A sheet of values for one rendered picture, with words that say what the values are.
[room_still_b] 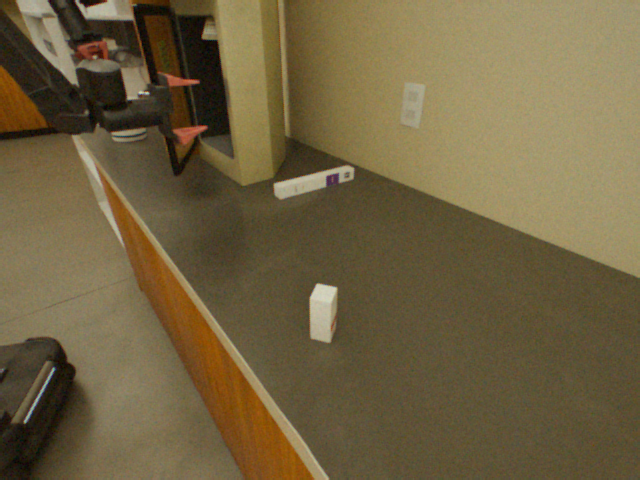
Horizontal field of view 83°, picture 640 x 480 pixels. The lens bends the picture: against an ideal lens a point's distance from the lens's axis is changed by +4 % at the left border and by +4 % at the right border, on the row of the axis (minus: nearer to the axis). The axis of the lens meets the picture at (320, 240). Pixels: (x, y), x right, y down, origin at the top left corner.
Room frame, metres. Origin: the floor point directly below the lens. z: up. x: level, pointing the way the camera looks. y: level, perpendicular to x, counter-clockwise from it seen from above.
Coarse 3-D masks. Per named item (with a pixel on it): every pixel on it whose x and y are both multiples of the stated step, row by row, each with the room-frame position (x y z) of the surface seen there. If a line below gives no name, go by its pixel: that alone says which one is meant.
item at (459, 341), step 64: (128, 192) 0.94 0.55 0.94; (192, 192) 0.94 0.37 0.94; (256, 192) 0.95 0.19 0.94; (320, 192) 0.95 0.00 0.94; (384, 192) 0.95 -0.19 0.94; (192, 256) 0.62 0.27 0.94; (256, 256) 0.62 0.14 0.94; (320, 256) 0.62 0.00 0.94; (384, 256) 0.62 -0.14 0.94; (448, 256) 0.62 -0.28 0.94; (512, 256) 0.62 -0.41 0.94; (576, 256) 0.62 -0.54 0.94; (256, 320) 0.43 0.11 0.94; (384, 320) 0.43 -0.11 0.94; (448, 320) 0.43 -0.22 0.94; (512, 320) 0.43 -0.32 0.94; (576, 320) 0.43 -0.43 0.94; (256, 384) 0.32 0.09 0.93; (320, 384) 0.31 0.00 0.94; (384, 384) 0.31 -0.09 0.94; (448, 384) 0.31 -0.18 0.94; (512, 384) 0.31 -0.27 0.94; (576, 384) 0.31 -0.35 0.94; (320, 448) 0.22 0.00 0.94; (384, 448) 0.22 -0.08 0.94; (448, 448) 0.22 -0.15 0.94; (512, 448) 0.23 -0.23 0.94; (576, 448) 0.23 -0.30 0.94
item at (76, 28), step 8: (72, 8) 1.06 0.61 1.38; (64, 16) 1.05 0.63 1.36; (72, 16) 1.05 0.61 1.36; (80, 16) 1.07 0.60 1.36; (64, 24) 1.05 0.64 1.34; (72, 24) 1.05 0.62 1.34; (80, 24) 1.06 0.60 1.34; (88, 24) 1.08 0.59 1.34; (72, 32) 1.05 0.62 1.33; (80, 32) 1.03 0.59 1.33; (88, 32) 1.04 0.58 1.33; (96, 32) 1.05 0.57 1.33; (88, 40) 1.07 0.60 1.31
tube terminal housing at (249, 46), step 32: (192, 0) 1.11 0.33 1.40; (224, 0) 1.00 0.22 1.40; (256, 0) 1.05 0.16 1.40; (224, 32) 0.99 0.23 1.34; (256, 32) 1.05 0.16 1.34; (224, 64) 1.00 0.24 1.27; (256, 64) 1.04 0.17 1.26; (256, 96) 1.04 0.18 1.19; (256, 128) 1.03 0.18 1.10; (224, 160) 1.07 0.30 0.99; (256, 160) 1.02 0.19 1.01
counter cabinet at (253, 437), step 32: (128, 224) 1.22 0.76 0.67; (128, 256) 1.59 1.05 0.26; (160, 256) 0.84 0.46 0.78; (160, 288) 0.99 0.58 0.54; (160, 320) 1.23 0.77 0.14; (192, 320) 0.69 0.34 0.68; (192, 352) 0.79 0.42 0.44; (224, 352) 0.51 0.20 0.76; (224, 384) 0.55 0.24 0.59; (224, 416) 0.61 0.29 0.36; (256, 416) 0.41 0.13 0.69; (256, 448) 0.44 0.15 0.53; (288, 448) 0.32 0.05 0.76
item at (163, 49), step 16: (160, 16) 1.11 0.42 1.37; (160, 32) 1.07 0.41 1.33; (144, 48) 0.92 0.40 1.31; (160, 48) 1.04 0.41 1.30; (160, 64) 1.01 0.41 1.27; (176, 64) 1.17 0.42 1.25; (176, 96) 1.09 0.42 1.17; (176, 112) 1.06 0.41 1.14; (176, 128) 1.02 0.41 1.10; (176, 144) 0.99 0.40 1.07; (176, 176) 0.93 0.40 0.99
